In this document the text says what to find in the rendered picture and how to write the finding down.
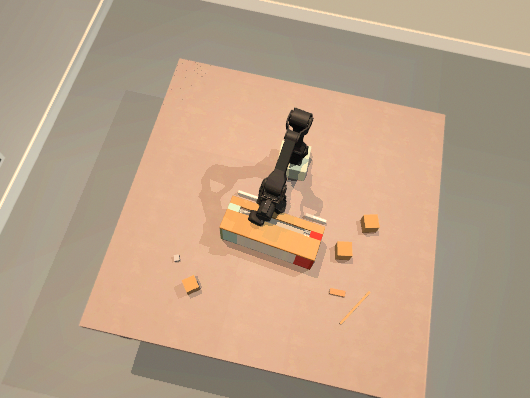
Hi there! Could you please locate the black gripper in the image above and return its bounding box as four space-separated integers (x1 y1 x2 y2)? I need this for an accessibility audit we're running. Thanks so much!
248 178 266 226

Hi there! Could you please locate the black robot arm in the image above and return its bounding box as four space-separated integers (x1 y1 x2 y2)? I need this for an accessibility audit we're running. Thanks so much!
256 107 314 222

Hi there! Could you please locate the small orange flat bar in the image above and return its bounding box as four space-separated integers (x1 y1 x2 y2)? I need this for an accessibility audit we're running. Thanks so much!
329 288 345 297

